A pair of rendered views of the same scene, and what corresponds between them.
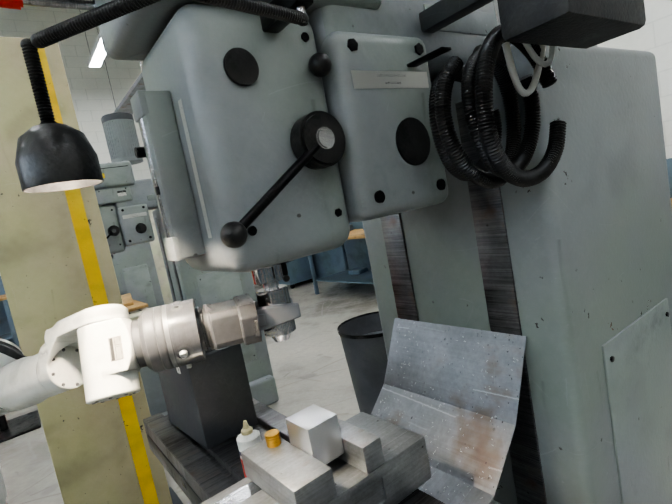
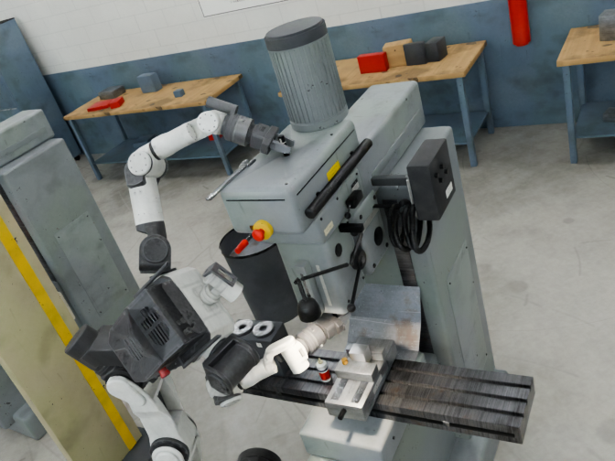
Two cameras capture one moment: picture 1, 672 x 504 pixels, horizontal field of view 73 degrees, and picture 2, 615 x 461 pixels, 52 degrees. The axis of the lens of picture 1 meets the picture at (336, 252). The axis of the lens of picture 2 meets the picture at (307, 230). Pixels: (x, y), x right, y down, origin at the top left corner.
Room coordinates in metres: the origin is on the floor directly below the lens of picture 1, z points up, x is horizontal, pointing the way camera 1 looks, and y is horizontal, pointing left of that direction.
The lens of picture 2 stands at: (-1.10, 0.70, 2.63)
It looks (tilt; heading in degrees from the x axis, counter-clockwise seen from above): 29 degrees down; 341
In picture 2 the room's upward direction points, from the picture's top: 18 degrees counter-clockwise
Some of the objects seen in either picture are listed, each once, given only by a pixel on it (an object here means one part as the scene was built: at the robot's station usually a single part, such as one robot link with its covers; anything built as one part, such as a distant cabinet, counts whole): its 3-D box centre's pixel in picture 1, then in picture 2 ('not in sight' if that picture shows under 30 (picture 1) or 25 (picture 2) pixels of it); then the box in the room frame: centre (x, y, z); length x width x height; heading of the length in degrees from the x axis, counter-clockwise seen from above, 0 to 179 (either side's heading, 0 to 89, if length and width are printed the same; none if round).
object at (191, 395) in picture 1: (202, 382); (260, 346); (0.99, 0.35, 1.03); 0.22 x 0.12 x 0.20; 39
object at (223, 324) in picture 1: (213, 327); (321, 330); (0.63, 0.19, 1.23); 0.13 x 0.12 x 0.10; 15
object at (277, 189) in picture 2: not in sight; (296, 174); (0.66, 0.09, 1.81); 0.47 x 0.26 x 0.16; 125
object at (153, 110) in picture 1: (168, 177); (309, 288); (0.59, 0.19, 1.45); 0.04 x 0.04 x 0.21; 35
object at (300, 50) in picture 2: not in sight; (307, 74); (0.80, -0.10, 2.05); 0.20 x 0.20 x 0.32
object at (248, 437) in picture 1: (251, 450); (322, 369); (0.73, 0.21, 0.99); 0.04 x 0.04 x 0.11
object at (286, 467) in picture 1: (285, 472); (356, 370); (0.59, 0.13, 1.02); 0.15 x 0.06 x 0.04; 37
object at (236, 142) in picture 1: (245, 150); (322, 262); (0.66, 0.10, 1.47); 0.21 x 0.19 x 0.32; 35
